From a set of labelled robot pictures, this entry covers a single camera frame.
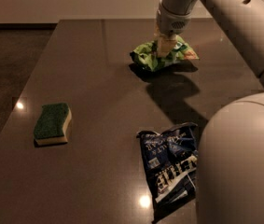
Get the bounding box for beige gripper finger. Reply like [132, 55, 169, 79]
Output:
[157, 34, 177, 57]

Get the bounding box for green rice chip bag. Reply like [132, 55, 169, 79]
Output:
[130, 35, 199, 72]

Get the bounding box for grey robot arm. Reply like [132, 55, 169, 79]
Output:
[157, 0, 264, 224]

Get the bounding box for dark blue chip bag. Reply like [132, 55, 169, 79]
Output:
[136, 122, 198, 207]

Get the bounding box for green and yellow sponge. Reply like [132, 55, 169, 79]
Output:
[34, 103, 72, 146]

